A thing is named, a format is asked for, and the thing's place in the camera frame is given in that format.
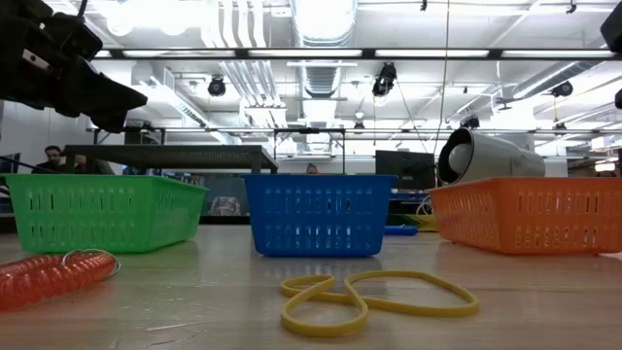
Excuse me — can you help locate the white cylindrical projector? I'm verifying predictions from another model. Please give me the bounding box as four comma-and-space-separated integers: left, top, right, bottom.
436, 126, 546, 187

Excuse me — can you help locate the orange plastic basket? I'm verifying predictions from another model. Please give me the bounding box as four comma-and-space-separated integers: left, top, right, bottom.
428, 176, 622, 257

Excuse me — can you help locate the black overhead camera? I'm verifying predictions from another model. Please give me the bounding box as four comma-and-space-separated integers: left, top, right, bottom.
371, 61, 398, 98

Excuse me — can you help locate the black monitor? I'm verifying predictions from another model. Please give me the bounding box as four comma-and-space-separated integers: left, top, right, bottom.
374, 150, 437, 192
0, 152, 22, 175

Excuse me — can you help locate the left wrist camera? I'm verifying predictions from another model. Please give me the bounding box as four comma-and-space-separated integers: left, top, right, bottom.
46, 10, 105, 63

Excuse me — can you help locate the yellow rubber band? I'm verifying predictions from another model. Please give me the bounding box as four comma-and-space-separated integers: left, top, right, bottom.
280, 269, 481, 338

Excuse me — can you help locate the grey bag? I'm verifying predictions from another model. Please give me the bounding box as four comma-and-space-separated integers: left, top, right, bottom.
208, 195, 243, 217

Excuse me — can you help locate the black ceiling spotlight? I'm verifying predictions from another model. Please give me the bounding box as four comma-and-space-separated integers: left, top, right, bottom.
207, 76, 227, 98
551, 80, 575, 99

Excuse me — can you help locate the green plastic basket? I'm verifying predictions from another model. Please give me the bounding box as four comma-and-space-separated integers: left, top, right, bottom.
0, 173, 210, 255

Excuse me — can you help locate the yellow crayon box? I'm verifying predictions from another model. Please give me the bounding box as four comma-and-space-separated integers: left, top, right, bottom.
386, 213, 438, 233

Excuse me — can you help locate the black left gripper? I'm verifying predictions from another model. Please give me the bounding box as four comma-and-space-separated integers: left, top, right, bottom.
0, 0, 149, 134

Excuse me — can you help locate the red spiral wrist coil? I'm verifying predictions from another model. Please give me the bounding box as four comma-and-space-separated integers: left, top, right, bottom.
0, 248, 121, 313

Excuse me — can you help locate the silver ventilation duct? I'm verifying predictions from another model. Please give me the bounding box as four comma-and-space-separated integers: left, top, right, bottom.
290, 0, 360, 98

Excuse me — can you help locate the blue plastic basket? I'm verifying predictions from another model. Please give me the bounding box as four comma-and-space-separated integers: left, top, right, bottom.
241, 173, 398, 259

